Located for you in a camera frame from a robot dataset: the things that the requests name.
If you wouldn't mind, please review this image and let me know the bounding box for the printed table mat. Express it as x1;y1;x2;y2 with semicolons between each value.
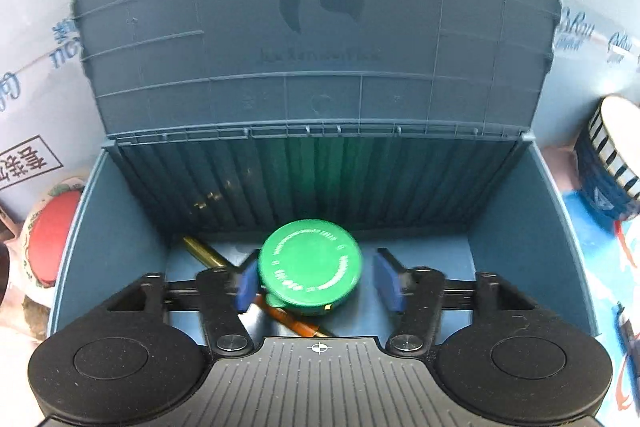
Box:
542;147;640;427

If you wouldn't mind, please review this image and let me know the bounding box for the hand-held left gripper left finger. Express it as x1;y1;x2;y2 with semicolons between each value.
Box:
102;257;261;355

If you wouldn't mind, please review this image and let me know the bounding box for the green round tin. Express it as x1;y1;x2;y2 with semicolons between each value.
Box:
257;218;365;315

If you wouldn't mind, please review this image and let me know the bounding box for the blue plastic storage box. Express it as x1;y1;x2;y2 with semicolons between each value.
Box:
47;0;601;353

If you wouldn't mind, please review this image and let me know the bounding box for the gold pen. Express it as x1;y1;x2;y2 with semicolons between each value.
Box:
181;235;236;270

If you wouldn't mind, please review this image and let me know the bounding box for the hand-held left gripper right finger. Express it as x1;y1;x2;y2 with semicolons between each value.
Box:
374;248;538;355

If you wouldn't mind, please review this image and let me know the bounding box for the red and white round packet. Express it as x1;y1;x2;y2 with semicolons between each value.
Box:
20;177;86;308

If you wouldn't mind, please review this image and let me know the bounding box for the orange pen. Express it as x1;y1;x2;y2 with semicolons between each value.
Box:
252;294;338;339

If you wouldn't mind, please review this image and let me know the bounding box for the striped blue ceramic bowl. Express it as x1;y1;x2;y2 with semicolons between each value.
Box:
574;94;640;223

